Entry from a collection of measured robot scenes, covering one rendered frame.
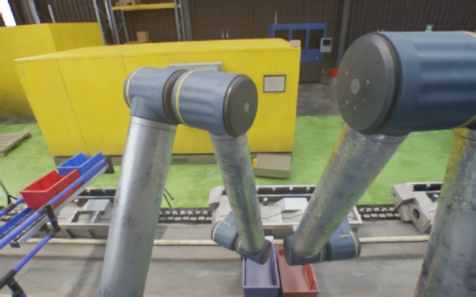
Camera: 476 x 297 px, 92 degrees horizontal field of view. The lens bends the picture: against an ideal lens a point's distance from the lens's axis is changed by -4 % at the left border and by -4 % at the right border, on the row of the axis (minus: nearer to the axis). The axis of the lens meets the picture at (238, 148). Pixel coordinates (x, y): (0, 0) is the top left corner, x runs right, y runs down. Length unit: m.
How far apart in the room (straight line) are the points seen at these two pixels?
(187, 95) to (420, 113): 0.44
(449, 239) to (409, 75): 0.38
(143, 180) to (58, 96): 4.02
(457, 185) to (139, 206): 0.72
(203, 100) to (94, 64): 3.68
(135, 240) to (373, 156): 0.63
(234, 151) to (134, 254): 0.41
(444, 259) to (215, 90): 0.58
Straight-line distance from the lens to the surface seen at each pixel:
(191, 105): 0.58
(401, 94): 0.36
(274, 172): 3.68
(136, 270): 0.83
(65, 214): 2.27
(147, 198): 0.73
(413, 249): 2.13
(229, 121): 0.53
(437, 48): 0.41
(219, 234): 1.16
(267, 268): 1.67
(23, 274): 2.25
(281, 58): 3.62
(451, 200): 0.61
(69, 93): 4.54
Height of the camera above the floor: 2.15
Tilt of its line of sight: 28 degrees down
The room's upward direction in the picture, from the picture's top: 2 degrees counter-clockwise
